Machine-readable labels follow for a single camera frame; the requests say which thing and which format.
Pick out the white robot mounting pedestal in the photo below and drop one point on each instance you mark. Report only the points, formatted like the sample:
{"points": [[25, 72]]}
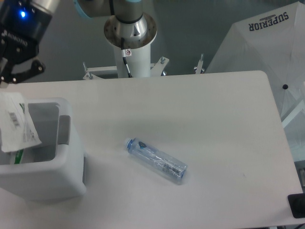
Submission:
{"points": [[139, 62]]}

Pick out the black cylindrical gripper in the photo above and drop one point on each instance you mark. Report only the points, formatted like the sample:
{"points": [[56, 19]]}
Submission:
{"points": [[22, 27]]}

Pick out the white plastic trash can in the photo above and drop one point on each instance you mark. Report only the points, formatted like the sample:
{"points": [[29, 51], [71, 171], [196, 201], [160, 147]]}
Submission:
{"points": [[54, 169]]}

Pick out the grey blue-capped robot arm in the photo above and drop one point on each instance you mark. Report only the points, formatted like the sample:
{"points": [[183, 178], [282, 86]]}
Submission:
{"points": [[127, 26]]}

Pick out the clear plastic wrapper with barcode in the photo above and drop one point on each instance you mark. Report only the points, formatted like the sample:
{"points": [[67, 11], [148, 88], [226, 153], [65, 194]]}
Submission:
{"points": [[17, 130]]}

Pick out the green white trash in bin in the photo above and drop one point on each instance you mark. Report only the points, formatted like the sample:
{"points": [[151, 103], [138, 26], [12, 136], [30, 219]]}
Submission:
{"points": [[18, 156]]}

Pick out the black device at table corner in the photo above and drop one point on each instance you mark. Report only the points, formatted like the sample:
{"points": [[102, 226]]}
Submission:
{"points": [[297, 205]]}

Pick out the clear plastic water bottle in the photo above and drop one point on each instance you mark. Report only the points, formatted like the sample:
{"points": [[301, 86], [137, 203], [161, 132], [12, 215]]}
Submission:
{"points": [[161, 162]]}

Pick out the white umbrella with SUPERIOR print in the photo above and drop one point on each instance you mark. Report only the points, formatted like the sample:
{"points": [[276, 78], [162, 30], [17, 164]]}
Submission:
{"points": [[272, 42]]}

